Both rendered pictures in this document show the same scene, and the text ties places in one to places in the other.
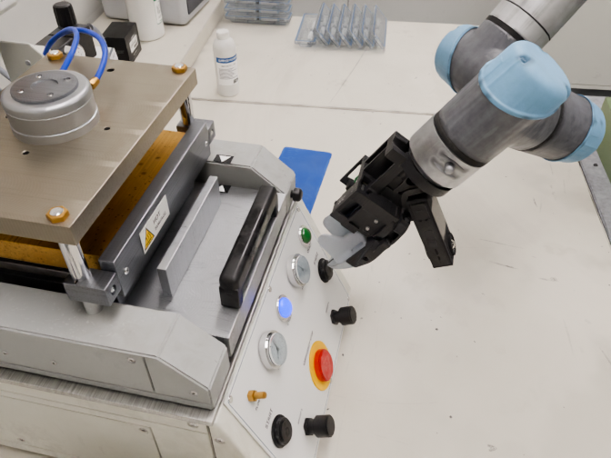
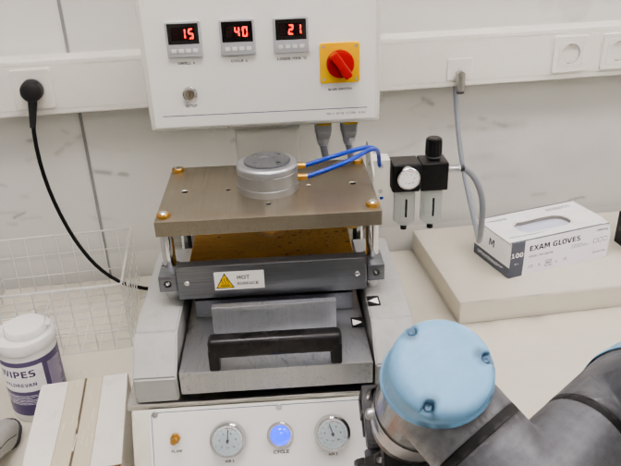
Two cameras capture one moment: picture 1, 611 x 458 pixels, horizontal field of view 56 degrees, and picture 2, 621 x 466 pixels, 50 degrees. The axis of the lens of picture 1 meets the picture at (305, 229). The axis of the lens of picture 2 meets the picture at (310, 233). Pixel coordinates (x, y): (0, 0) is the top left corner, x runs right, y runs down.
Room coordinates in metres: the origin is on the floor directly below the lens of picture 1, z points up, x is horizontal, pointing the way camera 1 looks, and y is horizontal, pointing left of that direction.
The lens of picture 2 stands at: (0.31, -0.56, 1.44)
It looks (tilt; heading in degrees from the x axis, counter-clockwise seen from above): 26 degrees down; 75
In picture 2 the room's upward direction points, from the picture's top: 2 degrees counter-clockwise
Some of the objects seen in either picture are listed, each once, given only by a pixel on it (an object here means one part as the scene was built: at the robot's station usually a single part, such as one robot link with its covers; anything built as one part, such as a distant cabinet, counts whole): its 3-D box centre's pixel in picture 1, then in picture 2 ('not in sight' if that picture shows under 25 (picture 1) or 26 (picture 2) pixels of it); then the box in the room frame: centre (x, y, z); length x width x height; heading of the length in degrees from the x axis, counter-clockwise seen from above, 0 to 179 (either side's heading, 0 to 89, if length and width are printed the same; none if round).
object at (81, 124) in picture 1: (46, 130); (284, 195); (0.50, 0.26, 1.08); 0.31 x 0.24 x 0.13; 167
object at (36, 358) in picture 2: not in sight; (32, 365); (0.12, 0.36, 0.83); 0.09 x 0.09 x 0.15
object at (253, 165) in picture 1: (201, 170); (382, 307); (0.59, 0.13, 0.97); 0.26 x 0.05 x 0.07; 77
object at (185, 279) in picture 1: (133, 235); (274, 298); (0.46, 0.19, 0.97); 0.30 x 0.22 x 0.08; 77
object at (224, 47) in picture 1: (225, 63); not in sight; (1.19, 0.18, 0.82); 0.05 x 0.05 x 0.14
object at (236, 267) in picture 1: (251, 241); (274, 348); (0.43, 0.06, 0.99); 0.15 x 0.02 x 0.04; 167
